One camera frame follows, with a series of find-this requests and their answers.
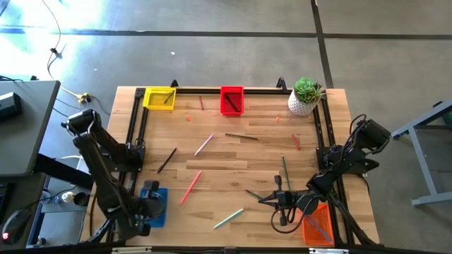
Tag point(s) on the black desk crossbar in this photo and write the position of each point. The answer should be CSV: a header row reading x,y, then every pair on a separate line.
x,y
60,171

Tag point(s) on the yellow plastic mesh bin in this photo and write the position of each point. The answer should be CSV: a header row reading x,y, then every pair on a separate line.
x,y
157,100

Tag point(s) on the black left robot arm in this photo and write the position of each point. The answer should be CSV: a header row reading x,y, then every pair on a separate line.
x,y
102,176

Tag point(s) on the coral red pencil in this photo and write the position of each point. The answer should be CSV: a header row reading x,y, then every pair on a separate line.
x,y
190,188

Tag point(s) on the mint green pencil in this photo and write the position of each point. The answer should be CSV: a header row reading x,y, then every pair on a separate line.
x,y
228,218

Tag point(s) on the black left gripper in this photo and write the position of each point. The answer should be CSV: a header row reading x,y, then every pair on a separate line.
x,y
153,208

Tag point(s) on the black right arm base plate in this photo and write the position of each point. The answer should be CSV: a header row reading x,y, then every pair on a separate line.
x,y
367,166

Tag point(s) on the white cup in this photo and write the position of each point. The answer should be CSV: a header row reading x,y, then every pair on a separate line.
x,y
67,197

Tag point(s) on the black cup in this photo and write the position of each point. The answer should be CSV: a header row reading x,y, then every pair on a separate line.
x,y
81,199

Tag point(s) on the dark green pencil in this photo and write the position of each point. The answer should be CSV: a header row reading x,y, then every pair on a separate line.
x,y
284,166

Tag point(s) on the red crayon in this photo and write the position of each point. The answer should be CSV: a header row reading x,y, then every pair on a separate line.
x,y
201,103
296,142

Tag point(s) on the black aluminium table frame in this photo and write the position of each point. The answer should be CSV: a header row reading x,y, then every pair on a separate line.
x,y
197,91

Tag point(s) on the succulent in white faceted pot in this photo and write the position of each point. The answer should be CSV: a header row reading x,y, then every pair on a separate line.
x,y
303,102

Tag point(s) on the black box device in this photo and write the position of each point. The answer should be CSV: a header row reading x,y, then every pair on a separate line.
x,y
8,106

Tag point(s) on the dark green crayon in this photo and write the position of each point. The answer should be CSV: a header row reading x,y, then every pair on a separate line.
x,y
252,193

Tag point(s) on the black computer mouse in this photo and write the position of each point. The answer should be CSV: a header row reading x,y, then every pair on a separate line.
x,y
14,225

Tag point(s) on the grey metal table frame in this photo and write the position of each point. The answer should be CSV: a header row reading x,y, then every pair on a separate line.
x,y
424,166

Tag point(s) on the black pen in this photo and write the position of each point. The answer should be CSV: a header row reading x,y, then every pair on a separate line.
x,y
231,102
166,160

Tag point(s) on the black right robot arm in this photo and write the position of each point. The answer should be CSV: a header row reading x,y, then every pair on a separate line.
x,y
339,166

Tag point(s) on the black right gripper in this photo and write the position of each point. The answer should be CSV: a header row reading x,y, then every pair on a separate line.
x,y
286,199

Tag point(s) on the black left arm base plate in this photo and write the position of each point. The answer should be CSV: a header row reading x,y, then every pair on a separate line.
x,y
136,165

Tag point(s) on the black table clamp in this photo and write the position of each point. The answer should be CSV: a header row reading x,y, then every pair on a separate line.
x,y
281,85
174,84

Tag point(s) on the pink pencil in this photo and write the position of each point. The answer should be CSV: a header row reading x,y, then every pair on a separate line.
x,y
203,145

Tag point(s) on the red plastic mesh bin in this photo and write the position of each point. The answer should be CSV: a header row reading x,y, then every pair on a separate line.
x,y
237,106

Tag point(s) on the blue plastic mesh bin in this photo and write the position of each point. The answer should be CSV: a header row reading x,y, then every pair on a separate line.
x,y
163,197

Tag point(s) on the black crayon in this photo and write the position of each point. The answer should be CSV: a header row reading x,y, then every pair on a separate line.
x,y
169,97

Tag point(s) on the silver metal bracket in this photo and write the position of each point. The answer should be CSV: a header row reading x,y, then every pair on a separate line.
x,y
131,250
328,251

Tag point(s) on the grey desk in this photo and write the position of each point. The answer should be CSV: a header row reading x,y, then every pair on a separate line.
x,y
28,141

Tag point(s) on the dark grey pen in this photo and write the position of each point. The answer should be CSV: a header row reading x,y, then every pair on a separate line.
x,y
242,136

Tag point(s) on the orange plastic mesh bin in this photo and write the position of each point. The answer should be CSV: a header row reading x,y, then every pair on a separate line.
x,y
326,218

